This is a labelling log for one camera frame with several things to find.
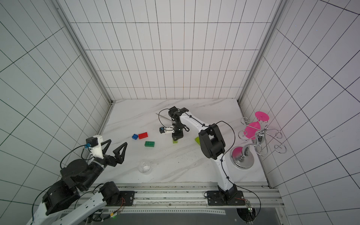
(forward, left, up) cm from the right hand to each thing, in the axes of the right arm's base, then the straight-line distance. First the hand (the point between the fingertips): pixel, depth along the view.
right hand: (177, 131), depth 97 cm
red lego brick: (-3, +24, -2) cm, 25 cm away
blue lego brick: (-5, +29, 0) cm, 30 cm away
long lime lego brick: (-5, -15, -1) cm, 16 cm away
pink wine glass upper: (-2, -48, +24) cm, 53 cm away
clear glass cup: (-25, +18, -2) cm, 31 cm away
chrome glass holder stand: (-15, -44, -4) cm, 47 cm away
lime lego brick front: (-8, +1, -1) cm, 8 cm away
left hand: (-24, +24, +25) cm, 42 cm away
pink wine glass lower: (-11, -40, +23) cm, 47 cm away
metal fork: (+12, +7, -2) cm, 15 cm away
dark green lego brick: (-10, +18, -1) cm, 20 cm away
